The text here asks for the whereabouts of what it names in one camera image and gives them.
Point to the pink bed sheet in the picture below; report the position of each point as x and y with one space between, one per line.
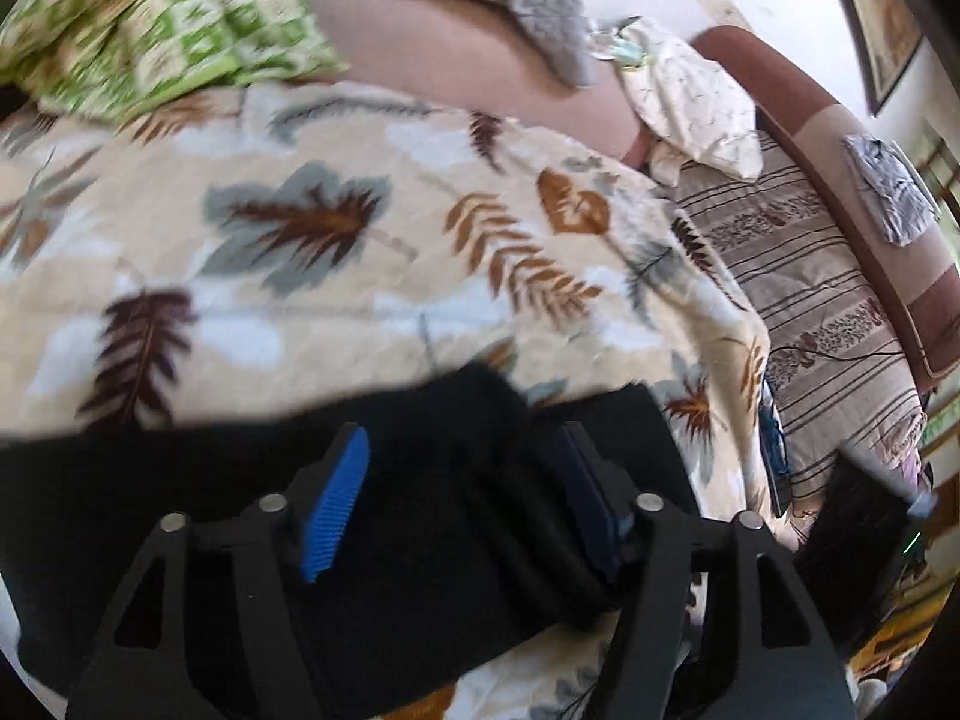
465 67

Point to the striped brown mattress cover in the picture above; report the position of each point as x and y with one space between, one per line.
810 300

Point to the brown sofa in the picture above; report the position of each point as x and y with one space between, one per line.
847 165

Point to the white patterned pillow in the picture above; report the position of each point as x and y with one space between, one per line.
690 109

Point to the framed wall picture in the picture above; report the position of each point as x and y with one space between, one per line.
877 15

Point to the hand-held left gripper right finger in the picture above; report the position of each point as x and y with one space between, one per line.
592 510

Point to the green checkered blanket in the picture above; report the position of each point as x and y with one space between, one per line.
150 22

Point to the leaf print blanket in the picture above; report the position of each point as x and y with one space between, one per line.
315 255

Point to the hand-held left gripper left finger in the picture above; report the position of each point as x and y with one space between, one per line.
337 499

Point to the grey folded cloth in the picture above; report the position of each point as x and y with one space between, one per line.
892 187

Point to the black pants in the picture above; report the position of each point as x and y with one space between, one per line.
420 525

